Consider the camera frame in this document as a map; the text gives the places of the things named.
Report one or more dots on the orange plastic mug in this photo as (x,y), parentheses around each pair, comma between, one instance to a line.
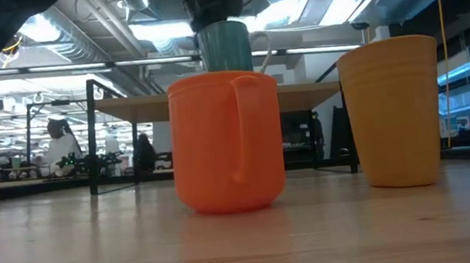
(210,143)

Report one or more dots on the yellow-orange plastic cup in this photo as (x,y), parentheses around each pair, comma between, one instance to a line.
(393,115)

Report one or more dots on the person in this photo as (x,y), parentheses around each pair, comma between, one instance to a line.
(146,151)
(61,147)

